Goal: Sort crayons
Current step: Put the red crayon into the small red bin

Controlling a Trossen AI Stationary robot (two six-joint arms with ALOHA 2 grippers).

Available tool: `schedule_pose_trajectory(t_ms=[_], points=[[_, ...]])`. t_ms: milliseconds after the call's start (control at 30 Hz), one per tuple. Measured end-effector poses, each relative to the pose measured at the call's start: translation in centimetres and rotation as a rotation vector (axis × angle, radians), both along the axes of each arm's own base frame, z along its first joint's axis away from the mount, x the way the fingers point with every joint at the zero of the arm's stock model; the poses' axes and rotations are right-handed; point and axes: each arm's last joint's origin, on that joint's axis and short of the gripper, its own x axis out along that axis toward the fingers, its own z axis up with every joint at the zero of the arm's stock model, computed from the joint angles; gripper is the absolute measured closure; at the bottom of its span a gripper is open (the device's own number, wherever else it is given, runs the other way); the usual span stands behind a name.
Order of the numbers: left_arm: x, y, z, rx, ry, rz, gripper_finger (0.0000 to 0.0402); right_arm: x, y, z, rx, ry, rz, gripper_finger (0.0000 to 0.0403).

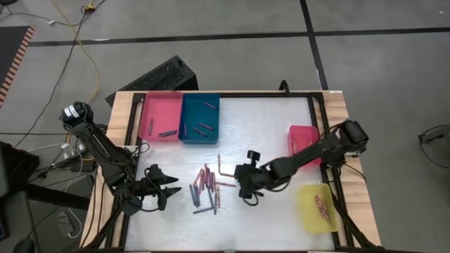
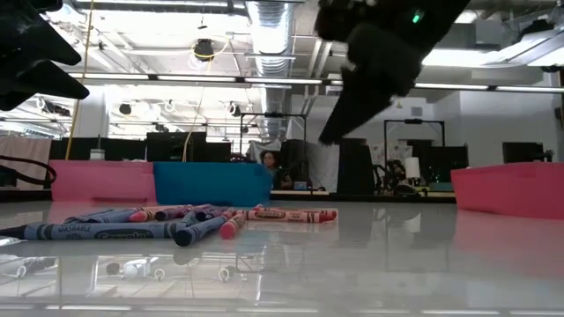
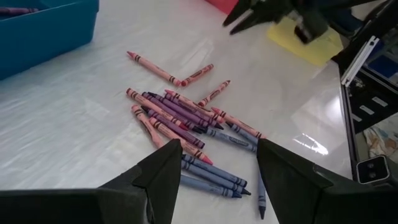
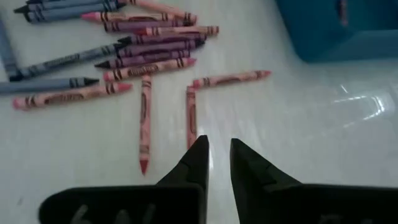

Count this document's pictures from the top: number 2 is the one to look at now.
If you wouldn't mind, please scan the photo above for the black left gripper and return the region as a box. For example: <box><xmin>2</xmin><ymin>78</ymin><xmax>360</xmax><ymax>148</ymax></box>
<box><xmin>0</xmin><ymin>0</ymin><xmax>91</xmax><ymax>112</ymax></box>

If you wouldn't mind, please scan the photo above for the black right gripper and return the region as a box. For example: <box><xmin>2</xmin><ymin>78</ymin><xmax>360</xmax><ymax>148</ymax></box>
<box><xmin>317</xmin><ymin>26</ymin><xmax>424</xmax><ymax>144</ymax></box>

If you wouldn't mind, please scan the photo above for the purple crayon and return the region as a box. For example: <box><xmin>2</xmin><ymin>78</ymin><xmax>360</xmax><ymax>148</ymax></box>
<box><xmin>154</xmin><ymin>203</ymin><xmax>200</xmax><ymax>221</ymax></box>
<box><xmin>195</xmin><ymin>206</ymin><xmax>233</xmax><ymax>223</ymax></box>

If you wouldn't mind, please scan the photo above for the white cloth sheet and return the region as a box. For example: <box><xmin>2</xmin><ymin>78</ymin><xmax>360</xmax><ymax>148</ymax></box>
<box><xmin>306</xmin><ymin>143</ymin><xmax>341</xmax><ymax>193</ymax></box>

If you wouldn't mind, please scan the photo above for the beige curtain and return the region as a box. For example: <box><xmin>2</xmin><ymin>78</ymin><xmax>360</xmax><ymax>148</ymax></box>
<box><xmin>0</xmin><ymin>135</ymin><xmax>53</xmax><ymax>191</ymax></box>

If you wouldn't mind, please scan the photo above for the white paper roll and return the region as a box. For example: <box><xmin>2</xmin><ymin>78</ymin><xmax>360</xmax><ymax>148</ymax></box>
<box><xmin>404</xmin><ymin>156</ymin><xmax>421</xmax><ymax>180</ymax></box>

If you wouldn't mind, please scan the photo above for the person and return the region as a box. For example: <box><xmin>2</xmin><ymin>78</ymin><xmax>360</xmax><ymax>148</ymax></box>
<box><xmin>259</xmin><ymin>150</ymin><xmax>294</xmax><ymax>191</ymax></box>

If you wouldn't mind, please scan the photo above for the black cabinet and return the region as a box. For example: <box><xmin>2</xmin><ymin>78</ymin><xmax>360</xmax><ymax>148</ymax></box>
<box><xmin>420</xmin><ymin>144</ymin><xmax>470</xmax><ymax>184</ymax></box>

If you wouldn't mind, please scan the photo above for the black chair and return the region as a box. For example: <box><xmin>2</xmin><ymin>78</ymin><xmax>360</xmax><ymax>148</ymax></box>
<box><xmin>0</xmin><ymin>169</ymin><xmax>19</xmax><ymax>188</ymax></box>

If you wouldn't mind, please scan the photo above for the black partition panel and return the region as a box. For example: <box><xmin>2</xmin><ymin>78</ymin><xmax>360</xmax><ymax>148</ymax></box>
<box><xmin>48</xmin><ymin>137</ymin><xmax>148</xmax><ymax>162</ymax></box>

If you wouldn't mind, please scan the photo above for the red crayon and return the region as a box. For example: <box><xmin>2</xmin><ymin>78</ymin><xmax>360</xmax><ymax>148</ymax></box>
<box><xmin>243</xmin><ymin>208</ymin><xmax>339</xmax><ymax>225</ymax></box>
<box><xmin>219</xmin><ymin>211</ymin><xmax>249</xmax><ymax>241</ymax></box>
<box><xmin>128</xmin><ymin>205</ymin><xmax>160</xmax><ymax>223</ymax></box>

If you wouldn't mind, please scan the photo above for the large pink plastic bin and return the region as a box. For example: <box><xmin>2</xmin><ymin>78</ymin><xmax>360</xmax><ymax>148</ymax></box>
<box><xmin>48</xmin><ymin>159</ymin><xmax>156</xmax><ymax>203</ymax></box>

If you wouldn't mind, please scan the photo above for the long ceiling light strip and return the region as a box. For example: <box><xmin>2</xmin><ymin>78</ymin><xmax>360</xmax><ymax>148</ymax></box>
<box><xmin>0</xmin><ymin>70</ymin><xmax>564</xmax><ymax>94</ymax></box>

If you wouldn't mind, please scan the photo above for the blue plastic bin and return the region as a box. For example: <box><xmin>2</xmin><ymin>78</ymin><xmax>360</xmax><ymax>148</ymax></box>
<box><xmin>152</xmin><ymin>161</ymin><xmax>274</xmax><ymax>208</ymax></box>

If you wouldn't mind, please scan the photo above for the small red plastic bin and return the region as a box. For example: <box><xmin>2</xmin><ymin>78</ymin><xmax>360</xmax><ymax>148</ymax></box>
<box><xmin>449</xmin><ymin>161</ymin><xmax>564</xmax><ymax>220</ymax></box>

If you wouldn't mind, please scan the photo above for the yellow hanging cable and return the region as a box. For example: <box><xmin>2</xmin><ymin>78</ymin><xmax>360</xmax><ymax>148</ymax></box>
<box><xmin>64</xmin><ymin>0</ymin><xmax>96</xmax><ymax>162</ymax></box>

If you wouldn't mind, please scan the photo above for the black rig frame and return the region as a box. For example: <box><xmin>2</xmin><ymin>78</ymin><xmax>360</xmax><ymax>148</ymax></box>
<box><xmin>383</xmin><ymin>117</ymin><xmax>446</xmax><ymax>149</ymax></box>
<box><xmin>239</xmin><ymin>112</ymin><xmax>308</xmax><ymax>164</ymax></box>

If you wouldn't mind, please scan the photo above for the black cable loop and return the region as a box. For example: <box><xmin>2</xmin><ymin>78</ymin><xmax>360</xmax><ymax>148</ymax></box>
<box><xmin>0</xmin><ymin>154</ymin><xmax>58</xmax><ymax>187</ymax></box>

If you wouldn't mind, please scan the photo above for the silver ventilation duct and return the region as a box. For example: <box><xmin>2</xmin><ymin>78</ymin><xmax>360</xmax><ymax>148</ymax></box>
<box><xmin>245</xmin><ymin>0</ymin><xmax>295</xmax><ymax>140</ymax></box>

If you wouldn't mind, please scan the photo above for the black ceiling cable reel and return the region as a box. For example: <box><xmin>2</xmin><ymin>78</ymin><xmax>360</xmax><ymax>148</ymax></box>
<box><xmin>192</xmin><ymin>38</ymin><xmax>216</xmax><ymax>63</ymax></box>

